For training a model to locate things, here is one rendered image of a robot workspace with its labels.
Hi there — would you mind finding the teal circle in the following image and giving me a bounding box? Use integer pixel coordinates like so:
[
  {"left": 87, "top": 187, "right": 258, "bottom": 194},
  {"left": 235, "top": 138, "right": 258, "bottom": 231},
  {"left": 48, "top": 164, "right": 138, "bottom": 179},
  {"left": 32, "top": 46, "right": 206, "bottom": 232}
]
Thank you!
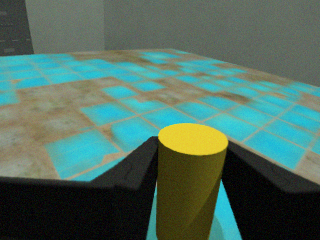
[{"left": 146, "top": 193, "right": 225, "bottom": 240}]

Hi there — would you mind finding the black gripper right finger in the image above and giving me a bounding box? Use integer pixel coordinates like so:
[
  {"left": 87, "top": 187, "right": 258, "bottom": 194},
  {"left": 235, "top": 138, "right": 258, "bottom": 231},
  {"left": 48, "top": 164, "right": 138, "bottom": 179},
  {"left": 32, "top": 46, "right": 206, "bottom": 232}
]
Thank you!
[{"left": 221, "top": 140, "right": 320, "bottom": 240}]

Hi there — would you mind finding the yellow tall cylinder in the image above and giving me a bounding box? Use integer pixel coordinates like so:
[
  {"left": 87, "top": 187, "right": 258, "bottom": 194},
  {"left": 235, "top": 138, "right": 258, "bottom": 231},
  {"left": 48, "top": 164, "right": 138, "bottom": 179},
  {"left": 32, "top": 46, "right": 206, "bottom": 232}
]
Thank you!
[{"left": 156, "top": 123, "right": 228, "bottom": 240}]

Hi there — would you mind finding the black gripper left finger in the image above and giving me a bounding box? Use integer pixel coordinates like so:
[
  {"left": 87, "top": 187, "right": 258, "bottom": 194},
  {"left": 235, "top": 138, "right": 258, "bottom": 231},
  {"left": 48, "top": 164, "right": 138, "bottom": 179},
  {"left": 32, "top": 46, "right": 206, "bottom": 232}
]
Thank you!
[{"left": 0, "top": 136, "right": 158, "bottom": 240}]

